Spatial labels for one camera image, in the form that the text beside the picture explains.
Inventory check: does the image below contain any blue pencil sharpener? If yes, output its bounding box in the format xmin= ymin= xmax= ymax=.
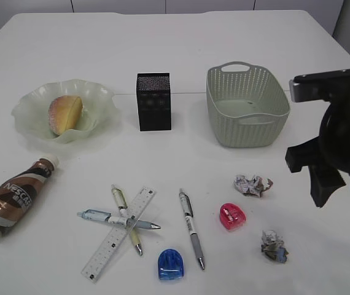
xmin=157 ymin=248 xmax=185 ymax=281

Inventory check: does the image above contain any white grey mechanical pen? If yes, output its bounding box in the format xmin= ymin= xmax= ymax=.
xmin=179 ymin=188 xmax=206 ymax=270

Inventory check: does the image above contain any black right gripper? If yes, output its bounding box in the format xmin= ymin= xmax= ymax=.
xmin=285 ymin=92 xmax=350 ymax=208

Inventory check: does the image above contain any cream yellow ballpoint pen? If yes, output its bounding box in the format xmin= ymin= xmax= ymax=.
xmin=111 ymin=184 xmax=144 ymax=257

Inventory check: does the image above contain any paper ball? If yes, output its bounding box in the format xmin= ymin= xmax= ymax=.
xmin=233 ymin=175 xmax=273 ymax=198
xmin=261 ymin=230 xmax=289 ymax=264

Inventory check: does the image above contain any black mesh pen holder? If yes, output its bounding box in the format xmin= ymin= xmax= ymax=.
xmin=136 ymin=73 xmax=172 ymax=132

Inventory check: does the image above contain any brown Nescafe coffee bottle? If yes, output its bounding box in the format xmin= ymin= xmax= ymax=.
xmin=0 ymin=154 xmax=59 ymax=238

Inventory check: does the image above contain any yellow bread roll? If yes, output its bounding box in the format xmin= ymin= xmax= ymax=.
xmin=48 ymin=95 xmax=83 ymax=135

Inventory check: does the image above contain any grey-green woven plastic basket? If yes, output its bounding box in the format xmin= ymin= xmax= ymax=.
xmin=206 ymin=61 xmax=290 ymax=148

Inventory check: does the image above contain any pale green wavy glass plate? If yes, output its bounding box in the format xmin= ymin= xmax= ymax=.
xmin=12 ymin=79 xmax=120 ymax=144

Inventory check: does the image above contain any transparent plastic ruler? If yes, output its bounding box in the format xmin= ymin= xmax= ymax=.
xmin=81 ymin=187 xmax=156 ymax=283

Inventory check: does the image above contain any red pencil sharpener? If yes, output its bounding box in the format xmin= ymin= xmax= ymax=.
xmin=219 ymin=203 xmax=247 ymax=231

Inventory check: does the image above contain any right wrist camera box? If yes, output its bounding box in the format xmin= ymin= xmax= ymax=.
xmin=289 ymin=69 xmax=350 ymax=103

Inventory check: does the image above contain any blue-grey ballpoint pen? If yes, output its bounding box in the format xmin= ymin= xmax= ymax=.
xmin=77 ymin=209 xmax=161 ymax=230

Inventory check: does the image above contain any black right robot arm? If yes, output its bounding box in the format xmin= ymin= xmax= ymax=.
xmin=285 ymin=69 xmax=350 ymax=208

